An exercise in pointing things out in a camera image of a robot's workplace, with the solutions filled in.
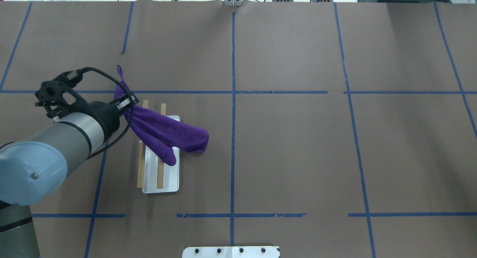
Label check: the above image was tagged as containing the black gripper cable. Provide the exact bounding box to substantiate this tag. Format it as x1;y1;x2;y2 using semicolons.
66;67;135;160

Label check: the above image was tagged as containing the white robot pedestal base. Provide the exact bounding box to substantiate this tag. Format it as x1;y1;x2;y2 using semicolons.
182;246;281;258

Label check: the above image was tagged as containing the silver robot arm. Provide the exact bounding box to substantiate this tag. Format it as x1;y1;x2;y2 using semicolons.
0;80;138;258

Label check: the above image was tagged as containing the purple towel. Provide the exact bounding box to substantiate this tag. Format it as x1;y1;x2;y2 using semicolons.
114;65;210;167

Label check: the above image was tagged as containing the white towel rack base tray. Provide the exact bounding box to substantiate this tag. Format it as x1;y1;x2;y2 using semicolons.
142;115;181;194

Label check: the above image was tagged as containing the wooden rack rod left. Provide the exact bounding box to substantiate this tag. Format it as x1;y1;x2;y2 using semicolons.
136;100;149;189

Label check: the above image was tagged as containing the wooden rack rod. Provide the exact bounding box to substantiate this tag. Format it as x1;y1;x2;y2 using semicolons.
136;100;149;189
157;103;167;189

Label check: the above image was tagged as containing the wooden rack rod right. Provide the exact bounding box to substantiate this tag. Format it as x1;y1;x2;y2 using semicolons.
157;103;167;189

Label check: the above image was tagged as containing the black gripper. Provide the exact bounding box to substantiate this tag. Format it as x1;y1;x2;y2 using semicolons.
35;79;139;139

